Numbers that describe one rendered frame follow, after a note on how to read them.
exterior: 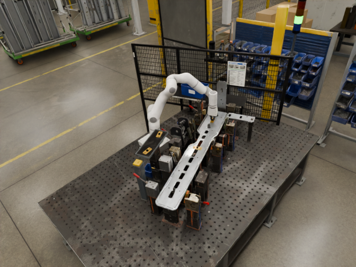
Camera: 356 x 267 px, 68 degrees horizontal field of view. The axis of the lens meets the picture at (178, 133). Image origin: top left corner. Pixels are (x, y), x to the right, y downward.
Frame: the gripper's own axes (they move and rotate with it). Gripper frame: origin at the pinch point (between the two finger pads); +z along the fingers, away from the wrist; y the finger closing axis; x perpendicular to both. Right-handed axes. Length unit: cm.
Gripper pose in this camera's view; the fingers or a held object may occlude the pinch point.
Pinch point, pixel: (212, 118)
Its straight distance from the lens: 280.7
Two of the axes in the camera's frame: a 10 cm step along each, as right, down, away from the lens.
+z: 0.7, 7.8, 6.2
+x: 4.0, -5.9, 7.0
